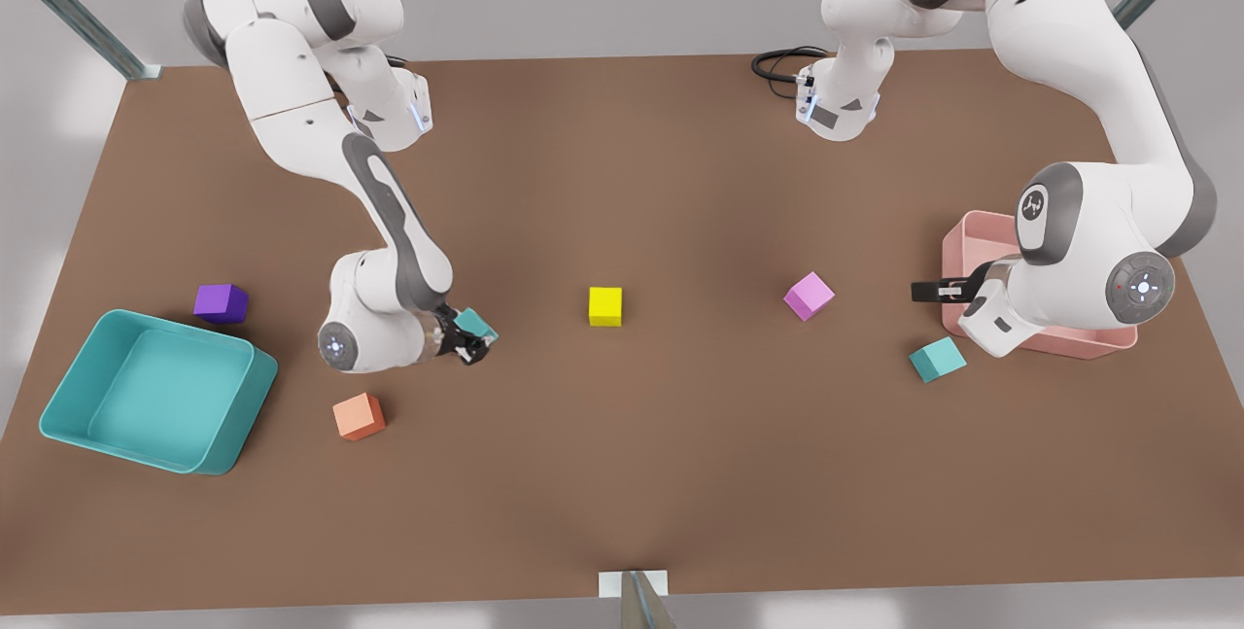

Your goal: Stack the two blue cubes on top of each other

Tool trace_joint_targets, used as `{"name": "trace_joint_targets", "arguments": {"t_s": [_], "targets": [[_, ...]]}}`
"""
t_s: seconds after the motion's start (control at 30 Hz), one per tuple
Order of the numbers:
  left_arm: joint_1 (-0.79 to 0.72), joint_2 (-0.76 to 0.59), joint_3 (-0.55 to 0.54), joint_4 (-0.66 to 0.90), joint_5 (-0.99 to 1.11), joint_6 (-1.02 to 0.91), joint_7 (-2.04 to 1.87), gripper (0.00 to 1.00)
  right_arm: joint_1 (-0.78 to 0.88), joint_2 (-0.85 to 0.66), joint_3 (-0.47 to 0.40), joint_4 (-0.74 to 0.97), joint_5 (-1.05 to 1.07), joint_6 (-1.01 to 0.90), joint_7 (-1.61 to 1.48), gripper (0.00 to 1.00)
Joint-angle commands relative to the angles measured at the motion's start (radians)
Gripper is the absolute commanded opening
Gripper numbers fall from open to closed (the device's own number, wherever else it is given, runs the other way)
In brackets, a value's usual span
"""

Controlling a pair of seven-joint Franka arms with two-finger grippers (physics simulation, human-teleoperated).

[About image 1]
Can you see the teal blue cube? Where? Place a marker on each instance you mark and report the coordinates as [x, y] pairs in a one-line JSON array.
[[937, 359], [477, 323]]

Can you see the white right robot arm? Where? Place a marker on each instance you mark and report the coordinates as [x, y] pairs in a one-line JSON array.
[[292, 94]]

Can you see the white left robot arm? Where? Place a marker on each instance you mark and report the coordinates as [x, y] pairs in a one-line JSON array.
[[1079, 55]]

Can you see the pink plastic tray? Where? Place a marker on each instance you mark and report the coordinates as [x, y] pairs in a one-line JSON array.
[[972, 245]]

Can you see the orange cube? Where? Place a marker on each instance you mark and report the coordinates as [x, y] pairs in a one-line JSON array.
[[359, 416]]

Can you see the pink cube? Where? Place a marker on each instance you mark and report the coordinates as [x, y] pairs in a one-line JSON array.
[[809, 296]]

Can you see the yellow cube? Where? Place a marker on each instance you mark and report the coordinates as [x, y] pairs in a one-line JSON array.
[[604, 306]]

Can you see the purple cube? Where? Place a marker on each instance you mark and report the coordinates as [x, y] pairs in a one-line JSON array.
[[220, 303]]

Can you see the teal plastic tray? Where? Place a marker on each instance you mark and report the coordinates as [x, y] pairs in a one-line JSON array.
[[160, 391]]

